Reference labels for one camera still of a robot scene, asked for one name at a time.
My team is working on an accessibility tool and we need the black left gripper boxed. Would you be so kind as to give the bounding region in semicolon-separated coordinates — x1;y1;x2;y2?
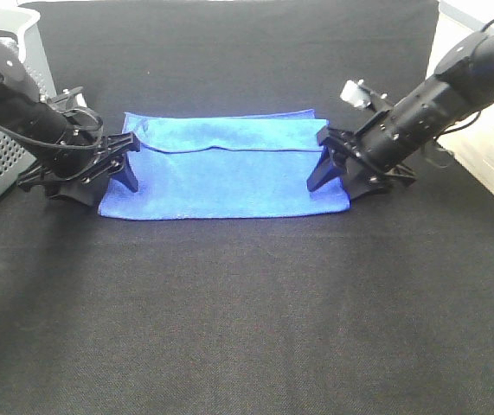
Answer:
16;132;140;205

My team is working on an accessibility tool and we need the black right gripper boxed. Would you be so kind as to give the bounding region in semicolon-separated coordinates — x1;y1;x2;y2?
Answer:
306;126;416;201

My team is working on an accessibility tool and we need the blue microfiber towel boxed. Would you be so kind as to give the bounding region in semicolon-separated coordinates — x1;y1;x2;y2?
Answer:
98;109;350;220

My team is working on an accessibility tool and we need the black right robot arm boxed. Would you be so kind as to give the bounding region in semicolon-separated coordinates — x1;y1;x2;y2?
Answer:
306;29;494;200

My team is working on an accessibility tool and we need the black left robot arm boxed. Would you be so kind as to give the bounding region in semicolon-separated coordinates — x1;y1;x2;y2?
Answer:
0;42;140;206

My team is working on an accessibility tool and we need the grey perforated plastic basket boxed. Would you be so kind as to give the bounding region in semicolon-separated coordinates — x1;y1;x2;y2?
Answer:
0;1;56;196

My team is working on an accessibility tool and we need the black table cloth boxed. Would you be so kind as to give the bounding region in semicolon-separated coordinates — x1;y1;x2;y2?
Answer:
0;1;494;414

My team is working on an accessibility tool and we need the white plastic storage box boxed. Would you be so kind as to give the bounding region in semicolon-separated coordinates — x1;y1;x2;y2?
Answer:
427;1;494;194

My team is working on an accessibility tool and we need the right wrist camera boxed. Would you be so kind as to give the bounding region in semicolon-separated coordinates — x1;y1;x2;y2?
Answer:
339;80;382;112

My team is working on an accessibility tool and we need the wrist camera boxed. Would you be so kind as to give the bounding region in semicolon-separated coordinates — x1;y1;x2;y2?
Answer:
339;80;382;112
49;86;87;112

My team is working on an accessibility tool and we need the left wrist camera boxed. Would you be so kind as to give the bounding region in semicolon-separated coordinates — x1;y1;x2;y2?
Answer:
49;86;87;112

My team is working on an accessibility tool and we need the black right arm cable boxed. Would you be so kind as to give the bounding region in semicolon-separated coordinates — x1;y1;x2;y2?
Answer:
419;0;494;169

